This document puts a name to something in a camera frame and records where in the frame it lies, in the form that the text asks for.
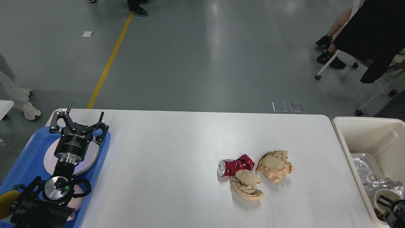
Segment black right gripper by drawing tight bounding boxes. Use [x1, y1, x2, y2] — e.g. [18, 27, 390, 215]
[378, 195, 405, 228]

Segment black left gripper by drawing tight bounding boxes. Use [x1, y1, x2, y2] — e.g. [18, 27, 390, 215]
[49, 102, 109, 166]

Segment white paper cup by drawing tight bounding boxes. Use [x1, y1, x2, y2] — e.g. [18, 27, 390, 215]
[374, 189, 403, 214]

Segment pink plate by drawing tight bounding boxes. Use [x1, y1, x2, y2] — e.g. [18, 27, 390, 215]
[43, 139, 99, 176]

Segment foil wrapper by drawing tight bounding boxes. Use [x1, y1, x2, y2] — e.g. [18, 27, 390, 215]
[350, 153, 380, 185]
[364, 178, 404, 199]

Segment pink mug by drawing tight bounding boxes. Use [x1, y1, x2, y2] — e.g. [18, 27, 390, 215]
[66, 185, 84, 222]

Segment brown paper ball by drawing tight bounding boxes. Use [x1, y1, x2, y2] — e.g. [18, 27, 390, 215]
[255, 150, 295, 183]

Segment tan napkin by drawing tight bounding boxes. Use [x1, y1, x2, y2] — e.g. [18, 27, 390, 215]
[229, 170, 264, 201]

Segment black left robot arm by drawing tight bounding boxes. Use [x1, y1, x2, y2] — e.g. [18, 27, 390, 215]
[9, 103, 109, 228]

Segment blue plastic tray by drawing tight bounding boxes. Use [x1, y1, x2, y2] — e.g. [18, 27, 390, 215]
[0, 127, 111, 228]

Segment beige plastic bin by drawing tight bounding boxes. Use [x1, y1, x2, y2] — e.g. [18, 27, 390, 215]
[332, 117, 405, 228]

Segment white side table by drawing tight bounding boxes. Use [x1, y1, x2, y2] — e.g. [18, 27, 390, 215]
[0, 100, 14, 121]

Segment person in grey trousers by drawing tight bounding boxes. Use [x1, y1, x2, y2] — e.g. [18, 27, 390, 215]
[0, 54, 41, 121]

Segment teal and yellow mug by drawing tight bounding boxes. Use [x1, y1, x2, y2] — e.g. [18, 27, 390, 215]
[0, 184, 21, 219]

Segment crushed red soda can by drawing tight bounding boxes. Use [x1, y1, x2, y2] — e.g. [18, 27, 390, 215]
[217, 154, 255, 177]

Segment person with black sneakers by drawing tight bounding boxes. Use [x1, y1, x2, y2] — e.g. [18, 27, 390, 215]
[315, 7, 353, 64]

